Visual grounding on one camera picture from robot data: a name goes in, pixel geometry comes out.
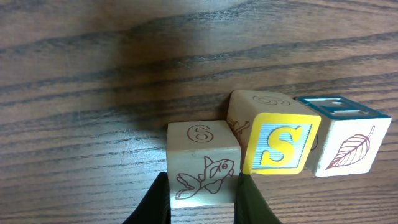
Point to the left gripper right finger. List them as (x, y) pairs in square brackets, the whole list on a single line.
[(250, 206)]

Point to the leaf picture wooden block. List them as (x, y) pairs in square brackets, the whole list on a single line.
[(348, 138)]

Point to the yellow S block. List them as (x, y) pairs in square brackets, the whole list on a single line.
[(275, 132)]

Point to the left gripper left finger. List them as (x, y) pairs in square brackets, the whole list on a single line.
[(154, 208)]

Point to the fish picture wooden block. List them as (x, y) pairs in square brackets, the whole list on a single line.
[(203, 163)]

